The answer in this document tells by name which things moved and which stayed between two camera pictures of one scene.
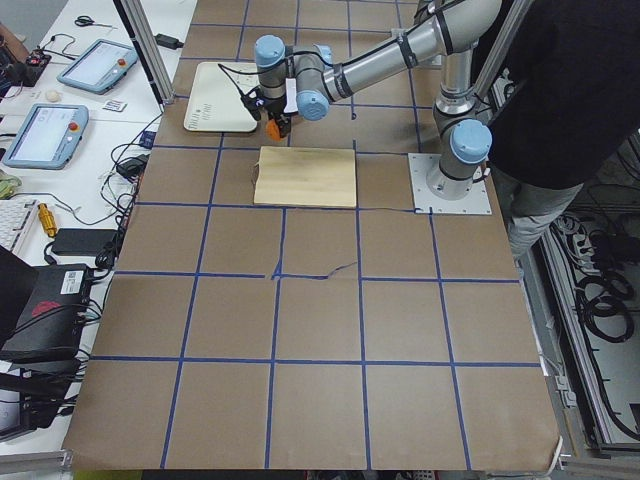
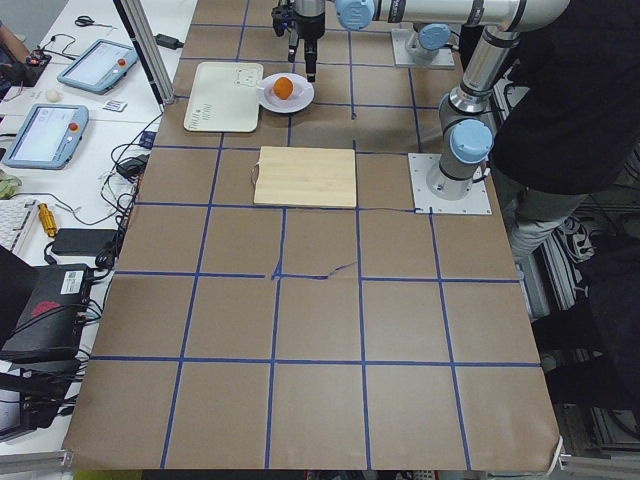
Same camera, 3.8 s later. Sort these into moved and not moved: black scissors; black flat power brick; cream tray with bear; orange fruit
Moved: orange fruit
Not moved: black scissors; cream tray with bear; black flat power brick
